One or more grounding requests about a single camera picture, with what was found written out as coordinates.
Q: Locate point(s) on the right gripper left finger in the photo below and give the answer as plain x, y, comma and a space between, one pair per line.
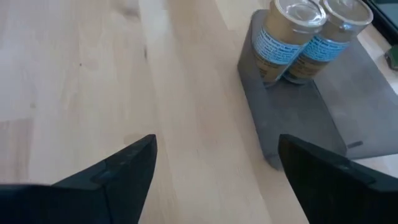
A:
118, 193

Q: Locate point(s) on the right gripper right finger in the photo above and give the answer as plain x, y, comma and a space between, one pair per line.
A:
329, 193

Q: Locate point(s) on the gold-lidded glass seasoning jar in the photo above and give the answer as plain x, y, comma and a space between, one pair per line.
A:
332, 40

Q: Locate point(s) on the beige cup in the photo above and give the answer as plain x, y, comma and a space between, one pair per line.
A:
280, 40

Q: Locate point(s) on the grey translucent plastic bin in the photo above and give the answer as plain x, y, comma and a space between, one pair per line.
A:
295, 112

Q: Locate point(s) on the green-lidded glass spice jar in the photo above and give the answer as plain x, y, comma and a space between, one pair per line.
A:
393, 57

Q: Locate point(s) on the black aluminium table frame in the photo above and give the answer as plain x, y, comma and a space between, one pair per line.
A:
381, 18

